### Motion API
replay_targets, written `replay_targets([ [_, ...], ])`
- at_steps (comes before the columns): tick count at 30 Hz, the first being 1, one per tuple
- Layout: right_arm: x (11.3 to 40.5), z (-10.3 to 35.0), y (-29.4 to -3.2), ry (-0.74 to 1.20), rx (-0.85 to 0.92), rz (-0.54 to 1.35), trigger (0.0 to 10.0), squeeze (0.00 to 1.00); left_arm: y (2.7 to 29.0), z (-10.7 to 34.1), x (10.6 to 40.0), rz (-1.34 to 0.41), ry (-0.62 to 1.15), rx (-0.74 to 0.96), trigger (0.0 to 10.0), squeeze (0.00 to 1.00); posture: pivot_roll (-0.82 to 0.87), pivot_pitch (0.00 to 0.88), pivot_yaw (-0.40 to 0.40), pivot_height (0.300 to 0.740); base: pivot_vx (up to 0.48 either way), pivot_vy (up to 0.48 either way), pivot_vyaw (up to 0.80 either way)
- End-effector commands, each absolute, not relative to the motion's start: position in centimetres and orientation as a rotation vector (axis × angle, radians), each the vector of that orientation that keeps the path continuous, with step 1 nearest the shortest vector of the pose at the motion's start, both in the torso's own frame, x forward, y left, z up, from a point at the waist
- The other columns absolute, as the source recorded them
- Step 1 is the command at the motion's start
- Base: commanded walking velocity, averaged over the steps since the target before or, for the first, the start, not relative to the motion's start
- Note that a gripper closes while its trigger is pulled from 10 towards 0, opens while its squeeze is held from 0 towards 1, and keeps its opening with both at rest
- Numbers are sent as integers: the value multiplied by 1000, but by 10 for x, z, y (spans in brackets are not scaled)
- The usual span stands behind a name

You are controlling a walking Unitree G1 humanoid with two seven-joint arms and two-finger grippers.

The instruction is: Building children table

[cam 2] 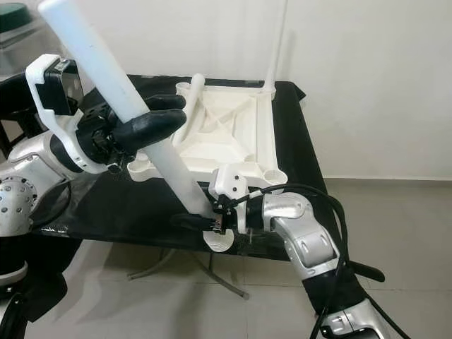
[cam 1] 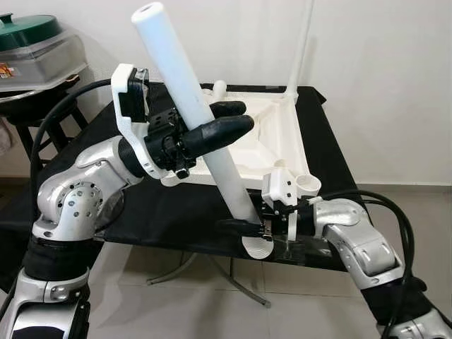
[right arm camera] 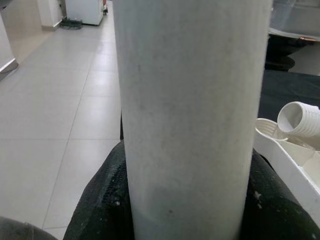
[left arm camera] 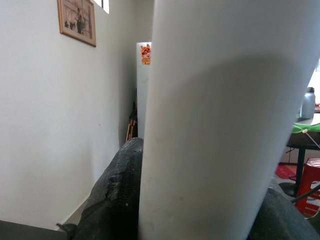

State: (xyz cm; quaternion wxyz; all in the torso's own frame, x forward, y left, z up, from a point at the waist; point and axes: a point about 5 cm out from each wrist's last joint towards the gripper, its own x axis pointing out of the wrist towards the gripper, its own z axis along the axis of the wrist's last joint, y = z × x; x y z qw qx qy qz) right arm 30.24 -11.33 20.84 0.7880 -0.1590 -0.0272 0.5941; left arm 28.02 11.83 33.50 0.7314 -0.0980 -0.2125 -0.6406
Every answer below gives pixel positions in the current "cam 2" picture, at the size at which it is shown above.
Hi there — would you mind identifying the green plastic lid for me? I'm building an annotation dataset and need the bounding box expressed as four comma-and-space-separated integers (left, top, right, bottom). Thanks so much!
0, 2, 35, 35

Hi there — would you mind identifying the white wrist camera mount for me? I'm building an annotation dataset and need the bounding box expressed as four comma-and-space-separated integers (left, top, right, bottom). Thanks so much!
26, 54, 96, 174
208, 162, 251, 237

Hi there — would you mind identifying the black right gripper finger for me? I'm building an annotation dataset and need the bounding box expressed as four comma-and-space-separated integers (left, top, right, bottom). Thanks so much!
171, 212, 223, 234

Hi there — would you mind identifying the grey metal folding table frame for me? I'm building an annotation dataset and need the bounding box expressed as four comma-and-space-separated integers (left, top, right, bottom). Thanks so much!
129, 247, 251, 301

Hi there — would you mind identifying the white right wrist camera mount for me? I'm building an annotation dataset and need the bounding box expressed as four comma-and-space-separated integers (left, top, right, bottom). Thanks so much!
208, 162, 251, 237

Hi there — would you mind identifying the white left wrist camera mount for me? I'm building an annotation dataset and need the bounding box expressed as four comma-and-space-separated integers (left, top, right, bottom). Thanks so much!
26, 54, 96, 174

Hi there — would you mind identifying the black table cloth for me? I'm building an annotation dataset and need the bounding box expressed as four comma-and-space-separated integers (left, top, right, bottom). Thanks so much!
0, 74, 333, 258

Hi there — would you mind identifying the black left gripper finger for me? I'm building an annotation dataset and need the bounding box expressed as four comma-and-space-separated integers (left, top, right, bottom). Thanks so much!
113, 108, 186, 155
145, 94, 186, 112

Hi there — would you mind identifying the clear plastic storage box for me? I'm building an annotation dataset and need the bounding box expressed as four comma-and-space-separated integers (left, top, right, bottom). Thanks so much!
0, 25, 43, 78

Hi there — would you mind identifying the white plastic table top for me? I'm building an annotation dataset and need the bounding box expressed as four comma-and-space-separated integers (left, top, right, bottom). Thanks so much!
127, 76, 289, 190

